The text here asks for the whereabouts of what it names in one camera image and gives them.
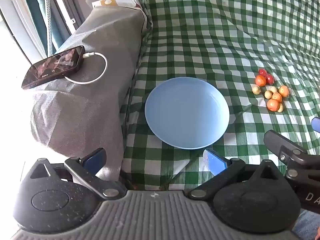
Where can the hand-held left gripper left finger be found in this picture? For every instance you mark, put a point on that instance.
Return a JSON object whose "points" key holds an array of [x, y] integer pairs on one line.
{"points": [[96, 159]]}

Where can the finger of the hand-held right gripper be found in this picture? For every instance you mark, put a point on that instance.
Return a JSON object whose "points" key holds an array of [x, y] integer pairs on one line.
{"points": [[317, 125], [275, 141]]}

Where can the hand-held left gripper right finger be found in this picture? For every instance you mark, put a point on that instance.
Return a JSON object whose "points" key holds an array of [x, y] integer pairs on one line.
{"points": [[213, 161]]}

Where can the small orange tangerine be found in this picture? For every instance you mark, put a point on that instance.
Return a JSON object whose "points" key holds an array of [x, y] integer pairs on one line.
{"points": [[272, 105], [260, 80], [277, 97], [284, 91]]}

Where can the light blue plate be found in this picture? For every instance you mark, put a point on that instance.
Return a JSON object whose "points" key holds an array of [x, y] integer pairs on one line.
{"points": [[186, 112]]}

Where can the red cherry tomato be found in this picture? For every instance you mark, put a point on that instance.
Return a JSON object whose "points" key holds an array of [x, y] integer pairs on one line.
{"points": [[262, 72], [269, 79]]}

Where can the person's blue jeans leg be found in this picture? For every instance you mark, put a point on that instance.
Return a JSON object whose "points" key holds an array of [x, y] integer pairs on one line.
{"points": [[306, 226]]}

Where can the small beige round fruit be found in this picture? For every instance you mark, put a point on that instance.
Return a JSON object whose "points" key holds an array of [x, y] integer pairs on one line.
{"points": [[280, 108], [268, 94], [256, 89], [273, 89]]}

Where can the grey cushion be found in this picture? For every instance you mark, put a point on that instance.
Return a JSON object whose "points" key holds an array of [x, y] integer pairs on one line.
{"points": [[100, 105]]}

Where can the black smartphone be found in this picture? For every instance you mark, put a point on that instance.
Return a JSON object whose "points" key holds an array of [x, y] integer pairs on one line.
{"points": [[52, 67]]}

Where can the green checked blanket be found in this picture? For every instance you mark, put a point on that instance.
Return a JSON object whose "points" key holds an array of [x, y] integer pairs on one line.
{"points": [[212, 30]]}

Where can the white spotted pole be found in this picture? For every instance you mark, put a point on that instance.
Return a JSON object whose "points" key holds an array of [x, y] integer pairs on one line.
{"points": [[48, 17]]}

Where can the yellow pillow label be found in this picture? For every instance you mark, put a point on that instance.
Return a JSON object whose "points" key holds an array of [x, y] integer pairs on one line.
{"points": [[107, 2]]}

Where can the teal curtain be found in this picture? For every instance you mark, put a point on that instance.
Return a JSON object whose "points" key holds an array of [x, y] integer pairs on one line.
{"points": [[35, 10]]}

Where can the white metal frame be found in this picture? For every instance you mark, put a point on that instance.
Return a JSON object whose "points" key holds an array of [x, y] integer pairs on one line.
{"points": [[15, 17]]}

